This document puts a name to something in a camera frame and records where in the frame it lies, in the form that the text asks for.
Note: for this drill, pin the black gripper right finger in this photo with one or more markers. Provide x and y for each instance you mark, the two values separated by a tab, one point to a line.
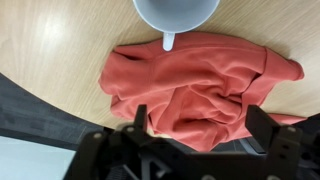
286	150

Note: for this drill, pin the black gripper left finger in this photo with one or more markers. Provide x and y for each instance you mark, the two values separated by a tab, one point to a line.
110	150

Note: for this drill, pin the red cup white inside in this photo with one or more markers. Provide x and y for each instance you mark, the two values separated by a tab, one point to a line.
176	13

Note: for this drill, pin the red orange cloth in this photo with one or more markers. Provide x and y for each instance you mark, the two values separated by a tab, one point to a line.
200	76

